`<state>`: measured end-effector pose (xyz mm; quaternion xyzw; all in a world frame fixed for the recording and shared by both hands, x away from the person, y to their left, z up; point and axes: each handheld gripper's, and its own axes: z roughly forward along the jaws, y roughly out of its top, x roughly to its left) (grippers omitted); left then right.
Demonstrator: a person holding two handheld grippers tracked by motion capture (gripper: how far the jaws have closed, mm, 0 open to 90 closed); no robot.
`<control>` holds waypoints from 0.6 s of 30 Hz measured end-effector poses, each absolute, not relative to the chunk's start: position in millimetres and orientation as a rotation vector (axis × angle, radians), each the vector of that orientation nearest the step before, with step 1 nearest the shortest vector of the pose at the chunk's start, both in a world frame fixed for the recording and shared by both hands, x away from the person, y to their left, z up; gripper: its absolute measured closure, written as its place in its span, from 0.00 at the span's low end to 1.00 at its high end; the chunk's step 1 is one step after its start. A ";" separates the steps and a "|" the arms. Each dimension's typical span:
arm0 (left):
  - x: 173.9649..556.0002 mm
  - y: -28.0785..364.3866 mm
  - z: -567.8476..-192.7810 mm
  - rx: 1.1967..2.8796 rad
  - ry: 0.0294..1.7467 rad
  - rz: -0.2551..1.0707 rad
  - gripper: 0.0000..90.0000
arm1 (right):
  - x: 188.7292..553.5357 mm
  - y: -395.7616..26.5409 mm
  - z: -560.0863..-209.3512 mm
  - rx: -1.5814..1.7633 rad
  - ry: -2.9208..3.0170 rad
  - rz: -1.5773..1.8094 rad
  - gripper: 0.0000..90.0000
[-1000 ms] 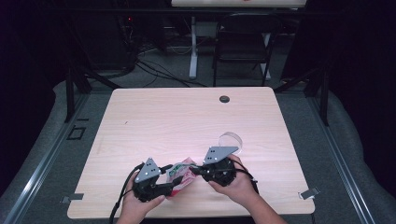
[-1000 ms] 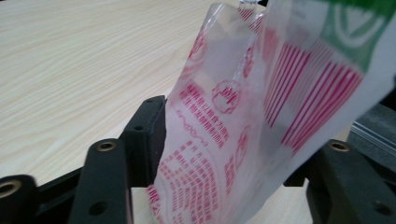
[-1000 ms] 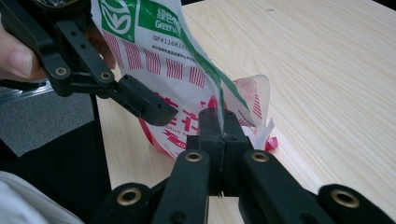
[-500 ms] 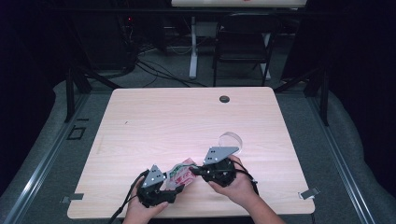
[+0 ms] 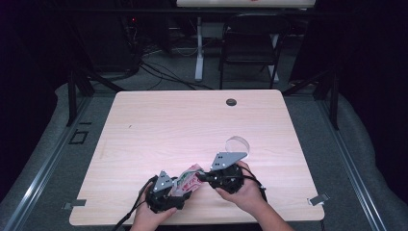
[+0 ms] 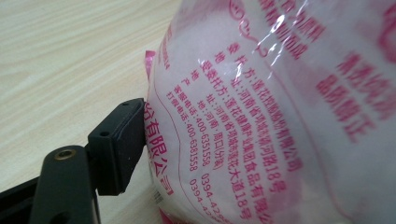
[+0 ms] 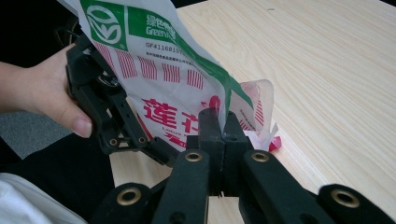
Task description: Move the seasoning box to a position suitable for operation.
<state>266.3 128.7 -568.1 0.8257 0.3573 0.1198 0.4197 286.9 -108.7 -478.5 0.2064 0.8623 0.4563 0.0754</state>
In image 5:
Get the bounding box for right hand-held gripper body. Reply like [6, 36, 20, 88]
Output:
[205, 151, 249, 195]

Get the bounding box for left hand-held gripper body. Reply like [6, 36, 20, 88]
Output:
[145, 169, 188, 215]

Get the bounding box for pink and green plastic bag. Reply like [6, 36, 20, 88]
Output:
[169, 163, 205, 198]

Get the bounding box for clear jar with hinged lid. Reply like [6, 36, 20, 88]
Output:
[224, 136, 251, 160]

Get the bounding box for person's right hand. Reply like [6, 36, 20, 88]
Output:
[215, 160, 268, 216]

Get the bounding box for person's left hand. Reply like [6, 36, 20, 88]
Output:
[129, 187, 179, 231]

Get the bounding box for grey tape strip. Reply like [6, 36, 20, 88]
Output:
[307, 192, 331, 207]
[62, 198, 88, 211]

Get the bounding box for black tape square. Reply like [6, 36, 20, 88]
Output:
[68, 128, 89, 145]

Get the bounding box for white desk leg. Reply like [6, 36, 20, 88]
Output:
[194, 15, 205, 82]

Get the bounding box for black folding chair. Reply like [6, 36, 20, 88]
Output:
[219, 13, 292, 90]

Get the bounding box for dark computer with red light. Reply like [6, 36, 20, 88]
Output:
[119, 13, 143, 70]

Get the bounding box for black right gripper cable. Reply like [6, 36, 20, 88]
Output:
[239, 166, 268, 203]

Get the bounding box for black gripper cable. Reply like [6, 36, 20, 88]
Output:
[239, 166, 268, 203]
[112, 174, 159, 231]

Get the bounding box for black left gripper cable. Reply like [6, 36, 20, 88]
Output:
[112, 174, 159, 231]

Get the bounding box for black floor cables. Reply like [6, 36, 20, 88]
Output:
[138, 61, 215, 91]

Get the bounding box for aluminium floor rail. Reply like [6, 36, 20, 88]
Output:
[316, 95, 391, 231]
[0, 95, 94, 231]

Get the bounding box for black metal frame stand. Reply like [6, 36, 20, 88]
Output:
[65, 68, 126, 128]
[282, 68, 341, 131]

